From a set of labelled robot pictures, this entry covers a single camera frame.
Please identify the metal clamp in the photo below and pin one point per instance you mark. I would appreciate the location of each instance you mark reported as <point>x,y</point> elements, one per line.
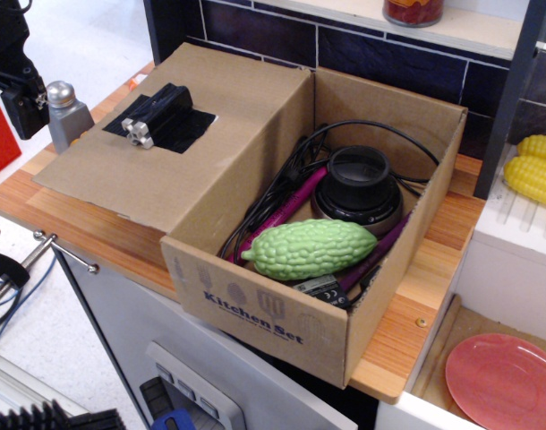
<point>15,275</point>

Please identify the upper yellow toy corn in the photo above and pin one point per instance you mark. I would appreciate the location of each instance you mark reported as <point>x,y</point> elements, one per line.
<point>534,145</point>

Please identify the magenta marker pen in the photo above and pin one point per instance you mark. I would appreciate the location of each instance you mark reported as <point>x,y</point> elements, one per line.
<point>287,209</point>

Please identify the pink plate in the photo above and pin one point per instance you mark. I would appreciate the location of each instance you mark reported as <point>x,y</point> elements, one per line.
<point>499,381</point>

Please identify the black handle block on flap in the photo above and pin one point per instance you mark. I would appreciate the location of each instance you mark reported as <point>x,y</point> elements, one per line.
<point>155,117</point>

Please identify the black labelled battery pack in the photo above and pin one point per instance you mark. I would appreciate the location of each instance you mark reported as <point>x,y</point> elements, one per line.
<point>326,289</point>

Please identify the lower yellow toy corn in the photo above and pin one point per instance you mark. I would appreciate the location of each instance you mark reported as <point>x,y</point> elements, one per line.
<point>527,176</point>

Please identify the black 3D mouse puck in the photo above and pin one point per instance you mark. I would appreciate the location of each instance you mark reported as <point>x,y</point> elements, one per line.
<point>359,188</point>

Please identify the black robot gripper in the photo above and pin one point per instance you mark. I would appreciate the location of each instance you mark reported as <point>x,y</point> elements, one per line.
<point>22,89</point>

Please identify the grey toy salt shaker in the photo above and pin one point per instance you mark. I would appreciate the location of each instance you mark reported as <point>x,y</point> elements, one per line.
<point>69,118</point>

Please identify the red jar on shelf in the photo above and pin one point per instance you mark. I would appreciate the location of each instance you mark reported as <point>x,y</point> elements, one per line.
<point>413,13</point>

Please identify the green toy bitter gourd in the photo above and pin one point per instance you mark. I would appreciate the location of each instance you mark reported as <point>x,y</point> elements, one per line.
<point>308,249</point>

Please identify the black heatsink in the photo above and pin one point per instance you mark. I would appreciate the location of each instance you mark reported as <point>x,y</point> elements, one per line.
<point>53,416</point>

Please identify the purple marker pen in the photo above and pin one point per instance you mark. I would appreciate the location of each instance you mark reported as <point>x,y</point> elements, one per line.
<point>355,274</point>

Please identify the brown cardboard kitchen set box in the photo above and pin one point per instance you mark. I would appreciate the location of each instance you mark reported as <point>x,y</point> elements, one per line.
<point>197,198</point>

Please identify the yellow toy corn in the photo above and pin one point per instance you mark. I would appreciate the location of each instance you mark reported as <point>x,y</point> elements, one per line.
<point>527,176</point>
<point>534,145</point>

